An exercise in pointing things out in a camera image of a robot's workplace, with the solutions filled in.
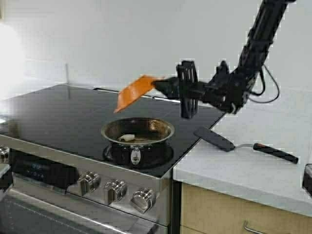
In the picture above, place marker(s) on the steel stove knob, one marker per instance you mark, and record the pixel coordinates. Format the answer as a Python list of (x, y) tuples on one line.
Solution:
[(143, 200), (4, 154), (88, 182), (114, 190)]

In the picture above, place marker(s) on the white shrimp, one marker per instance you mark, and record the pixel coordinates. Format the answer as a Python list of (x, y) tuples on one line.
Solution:
[(127, 137)]

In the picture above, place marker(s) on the steel frying pan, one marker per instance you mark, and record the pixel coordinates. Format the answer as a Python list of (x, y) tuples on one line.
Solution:
[(149, 149)]

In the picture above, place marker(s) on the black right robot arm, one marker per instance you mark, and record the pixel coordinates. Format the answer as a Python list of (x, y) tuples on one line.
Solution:
[(260, 38)]

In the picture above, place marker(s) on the black spatula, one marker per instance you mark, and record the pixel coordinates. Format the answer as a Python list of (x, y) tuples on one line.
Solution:
[(227, 146)]

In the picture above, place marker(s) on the steel stove knob right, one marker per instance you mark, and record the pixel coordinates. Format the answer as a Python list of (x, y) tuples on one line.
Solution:
[(143, 200)]

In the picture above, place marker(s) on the silver drawer handle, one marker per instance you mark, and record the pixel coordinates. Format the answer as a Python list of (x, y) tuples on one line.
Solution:
[(249, 229)]

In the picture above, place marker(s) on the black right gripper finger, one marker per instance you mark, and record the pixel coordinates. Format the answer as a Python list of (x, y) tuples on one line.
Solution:
[(166, 85), (170, 93)]

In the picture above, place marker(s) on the stainless steel stove black cooktop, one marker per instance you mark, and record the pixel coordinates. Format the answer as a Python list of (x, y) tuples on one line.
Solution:
[(54, 136)]

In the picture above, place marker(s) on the steel stove knob middle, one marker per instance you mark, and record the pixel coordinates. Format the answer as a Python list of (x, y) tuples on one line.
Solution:
[(114, 190)]

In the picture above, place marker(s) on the steel stove knob far left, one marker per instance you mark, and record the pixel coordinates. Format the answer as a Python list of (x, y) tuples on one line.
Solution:
[(4, 154)]

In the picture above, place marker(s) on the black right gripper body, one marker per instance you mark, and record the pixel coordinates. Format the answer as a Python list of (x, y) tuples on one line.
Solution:
[(226, 91)]

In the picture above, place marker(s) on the light wooden base cabinet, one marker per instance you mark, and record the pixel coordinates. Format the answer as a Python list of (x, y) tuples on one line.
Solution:
[(208, 212)]

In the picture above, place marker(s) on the black object at right edge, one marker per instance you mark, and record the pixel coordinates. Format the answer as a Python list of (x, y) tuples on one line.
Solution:
[(307, 179)]

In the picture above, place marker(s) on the orange bowl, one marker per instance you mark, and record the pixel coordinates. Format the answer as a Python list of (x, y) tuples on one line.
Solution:
[(135, 90)]

